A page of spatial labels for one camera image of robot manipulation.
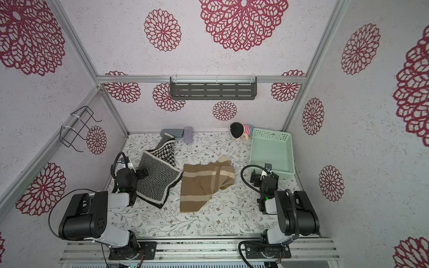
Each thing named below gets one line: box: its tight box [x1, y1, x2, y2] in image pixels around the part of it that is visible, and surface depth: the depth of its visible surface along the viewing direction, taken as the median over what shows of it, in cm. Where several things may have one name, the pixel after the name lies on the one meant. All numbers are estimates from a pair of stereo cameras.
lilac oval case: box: [183, 125, 193, 144], surface depth 119 cm
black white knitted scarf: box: [135, 132, 184, 209], surface depth 98 cm
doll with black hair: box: [230, 122, 255, 141], surface depth 117 cm
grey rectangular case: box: [159, 128, 184, 139], surface depth 119 cm
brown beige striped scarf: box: [179, 155, 236, 213], surface depth 94 cm
